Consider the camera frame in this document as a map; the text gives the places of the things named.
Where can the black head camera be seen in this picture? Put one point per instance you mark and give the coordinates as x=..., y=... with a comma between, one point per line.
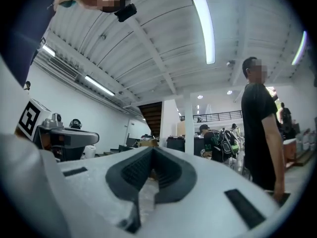
x=125, y=12

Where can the white air conditioner unit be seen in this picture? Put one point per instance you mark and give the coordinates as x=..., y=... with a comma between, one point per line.
x=63, y=67

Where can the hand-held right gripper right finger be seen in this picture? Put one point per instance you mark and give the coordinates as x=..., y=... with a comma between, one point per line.
x=210, y=207

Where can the black bin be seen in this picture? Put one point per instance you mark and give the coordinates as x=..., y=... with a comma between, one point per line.
x=175, y=144

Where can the long ceiling tube light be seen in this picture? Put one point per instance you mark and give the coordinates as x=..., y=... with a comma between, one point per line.
x=300, y=48
x=205, y=31
x=99, y=85
x=48, y=50

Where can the black and green backpack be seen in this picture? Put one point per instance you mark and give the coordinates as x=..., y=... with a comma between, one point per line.
x=229, y=142

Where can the clear plastic bottle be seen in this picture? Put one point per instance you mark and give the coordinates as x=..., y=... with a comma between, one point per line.
x=147, y=195

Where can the brown cabinet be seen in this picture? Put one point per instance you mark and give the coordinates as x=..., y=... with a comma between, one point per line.
x=289, y=150

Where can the white paper roll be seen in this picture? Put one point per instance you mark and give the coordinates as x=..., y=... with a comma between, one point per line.
x=90, y=151

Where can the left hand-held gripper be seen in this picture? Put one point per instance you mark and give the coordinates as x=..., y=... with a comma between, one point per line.
x=47, y=130

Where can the cardboard box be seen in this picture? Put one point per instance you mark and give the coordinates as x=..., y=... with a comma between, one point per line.
x=147, y=142

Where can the dark staircase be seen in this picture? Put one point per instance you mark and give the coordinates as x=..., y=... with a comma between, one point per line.
x=152, y=118

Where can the white column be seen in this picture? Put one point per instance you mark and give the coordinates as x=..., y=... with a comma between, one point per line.
x=188, y=123

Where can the black balcony railing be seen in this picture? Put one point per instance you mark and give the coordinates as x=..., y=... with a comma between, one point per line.
x=213, y=115

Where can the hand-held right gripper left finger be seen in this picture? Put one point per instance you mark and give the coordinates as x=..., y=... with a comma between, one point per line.
x=89, y=197

